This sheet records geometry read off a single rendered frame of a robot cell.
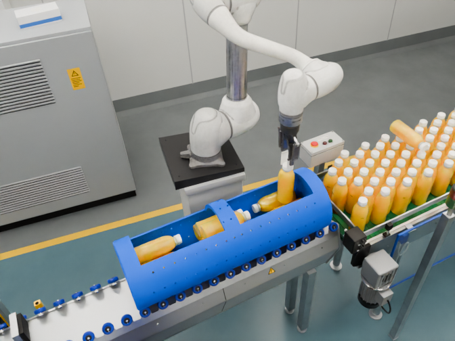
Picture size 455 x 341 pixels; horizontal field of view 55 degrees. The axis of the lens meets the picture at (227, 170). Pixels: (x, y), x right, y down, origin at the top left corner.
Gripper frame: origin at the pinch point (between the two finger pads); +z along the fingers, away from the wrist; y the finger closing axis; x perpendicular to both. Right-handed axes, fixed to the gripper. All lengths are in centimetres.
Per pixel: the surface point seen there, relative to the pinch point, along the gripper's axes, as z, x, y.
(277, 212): 11.0, -12.8, 14.2
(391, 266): 45, 32, 40
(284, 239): 22.3, -12.5, 19.8
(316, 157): 25.6, 30.3, -18.4
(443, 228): 28, 53, 43
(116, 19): 39, -7, -264
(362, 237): 31.0, 21.8, 29.2
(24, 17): -18, -78, -161
